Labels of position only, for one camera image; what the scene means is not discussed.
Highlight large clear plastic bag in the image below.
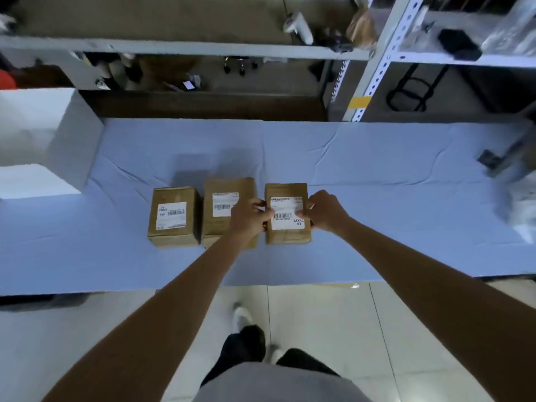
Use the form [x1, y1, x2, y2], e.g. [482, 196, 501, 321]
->
[481, 0, 536, 57]

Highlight person's left hand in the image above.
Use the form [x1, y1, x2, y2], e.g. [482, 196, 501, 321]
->
[228, 198, 276, 244]

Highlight person's left forearm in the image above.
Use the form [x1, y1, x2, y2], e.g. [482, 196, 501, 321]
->
[41, 229, 261, 402]

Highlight white bin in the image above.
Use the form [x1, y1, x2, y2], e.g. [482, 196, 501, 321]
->
[0, 87, 104, 200]

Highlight white handheld controller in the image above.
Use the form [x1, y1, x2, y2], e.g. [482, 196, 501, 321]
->
[283, 12, 314, 46]

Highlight medium brown cardboard box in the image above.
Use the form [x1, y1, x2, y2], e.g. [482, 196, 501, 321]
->
[147, 186, 202, 248]

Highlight person's left white shoe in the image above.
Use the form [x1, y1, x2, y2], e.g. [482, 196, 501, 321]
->
[231, 303, 254, 333]

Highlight white perforated shelf post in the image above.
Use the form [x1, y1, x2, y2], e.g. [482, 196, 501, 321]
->
[331, 60, 351, 103]
[343, 0, 424, 122]

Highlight long gray shelf board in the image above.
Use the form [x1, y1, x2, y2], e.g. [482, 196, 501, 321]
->
[0, 35, 374, 61]

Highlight person's dark trousers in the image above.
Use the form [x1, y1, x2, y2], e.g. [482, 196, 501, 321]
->
[200, 324, 340, 388]

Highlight gray metal bracket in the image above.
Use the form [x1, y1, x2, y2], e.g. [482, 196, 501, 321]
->
[477, 125, 536, 179]

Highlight small black device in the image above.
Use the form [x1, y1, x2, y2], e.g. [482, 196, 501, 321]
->
[324, 31, 355, 54]

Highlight person's right hand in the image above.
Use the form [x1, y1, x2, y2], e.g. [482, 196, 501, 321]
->
[295, 189, 353, 237]

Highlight person's white shirt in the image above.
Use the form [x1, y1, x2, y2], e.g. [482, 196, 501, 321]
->
[192, 362, 371, 402]

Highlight small brown cardboard box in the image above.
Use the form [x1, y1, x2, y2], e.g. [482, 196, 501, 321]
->
[264, 183, 313, 246]

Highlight person's right forearm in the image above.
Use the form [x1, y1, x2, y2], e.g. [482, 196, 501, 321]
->
[334, 217, 536, 402]

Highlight white plastic bag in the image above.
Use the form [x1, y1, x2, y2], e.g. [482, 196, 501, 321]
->
[506, 171, 536, 243]

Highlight blue table cloth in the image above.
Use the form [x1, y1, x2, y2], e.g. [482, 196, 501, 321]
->
[0, 118, 536, 297]

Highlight black wire stand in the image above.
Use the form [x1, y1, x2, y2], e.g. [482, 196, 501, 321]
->
[385, 62, 451, 113]

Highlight crinkled brown bag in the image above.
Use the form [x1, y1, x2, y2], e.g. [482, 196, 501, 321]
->
[346, 8, 377, 50]

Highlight small clear plastic bag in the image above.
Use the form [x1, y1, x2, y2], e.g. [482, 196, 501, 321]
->
[410, 6, 436, 51]

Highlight large cardboard box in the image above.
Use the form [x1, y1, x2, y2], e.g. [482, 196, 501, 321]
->
[200, 178, 260, 250]

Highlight white barcode label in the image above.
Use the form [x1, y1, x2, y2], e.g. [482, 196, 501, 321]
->
[270, 196, 304, 231]
[156, 201, 188, 231]
[212, 192, 240, 217]

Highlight black pouch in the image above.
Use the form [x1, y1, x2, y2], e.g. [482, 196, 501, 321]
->
[437, 28, 482, 61]

